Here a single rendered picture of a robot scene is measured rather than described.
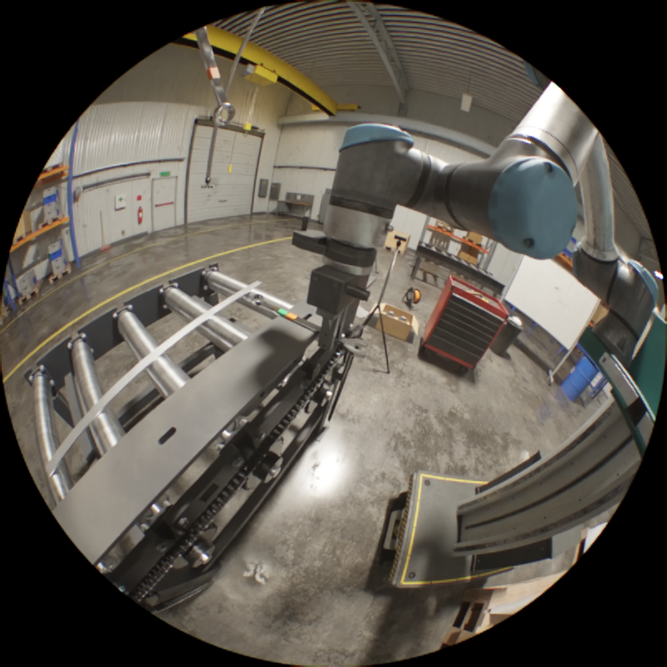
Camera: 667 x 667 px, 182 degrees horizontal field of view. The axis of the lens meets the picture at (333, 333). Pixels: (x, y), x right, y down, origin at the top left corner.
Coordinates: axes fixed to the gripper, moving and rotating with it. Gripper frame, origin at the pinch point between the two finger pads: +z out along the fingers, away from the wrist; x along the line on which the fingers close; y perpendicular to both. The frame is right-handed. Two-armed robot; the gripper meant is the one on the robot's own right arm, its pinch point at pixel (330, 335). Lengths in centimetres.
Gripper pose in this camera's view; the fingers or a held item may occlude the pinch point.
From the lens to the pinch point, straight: 37.9
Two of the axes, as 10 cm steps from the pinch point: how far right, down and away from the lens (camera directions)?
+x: 4.3, -4.7, 7.7
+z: -1.9, 7.9, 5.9
